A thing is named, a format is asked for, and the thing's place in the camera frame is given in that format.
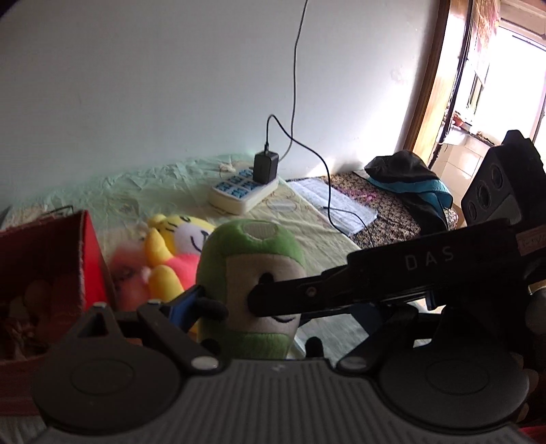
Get pink bunny plush toy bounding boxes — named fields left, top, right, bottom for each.
left=108, top=240, right=150, bottom=312

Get yellow tiger plush toy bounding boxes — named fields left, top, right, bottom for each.
left=143, top=214, right=216, bottom=303

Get green pickle plush toy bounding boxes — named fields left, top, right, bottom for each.
left=196, top=219, right=306, bottom=360

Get white paper notebook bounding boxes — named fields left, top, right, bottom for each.
left=288, top=178, right=377, bottom=236

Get brown patterned cloth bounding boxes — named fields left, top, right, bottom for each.
left=319, top=170, right=460, bottom=251

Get green cartoon bed sheet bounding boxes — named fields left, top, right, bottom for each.
left=0, top=155, right=372, bottom=364

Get red cardboard box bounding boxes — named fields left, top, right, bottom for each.
left=1, top=211, right=115, bottom=416

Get black teal jacket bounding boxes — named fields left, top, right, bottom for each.
left=364, top=151, right=454, bottom=236

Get white power strip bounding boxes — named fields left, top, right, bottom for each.
left=207, top=168, right=278, bottom=216

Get black power adapter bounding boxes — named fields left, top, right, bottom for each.
left=253, top=151, right=279, bottom=185

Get black eyeglasses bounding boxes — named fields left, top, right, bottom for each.
left=38, top=205, right=74, bottom=219

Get black charging cable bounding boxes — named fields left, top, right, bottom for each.
left=263, top=113, right=377, bottom=249

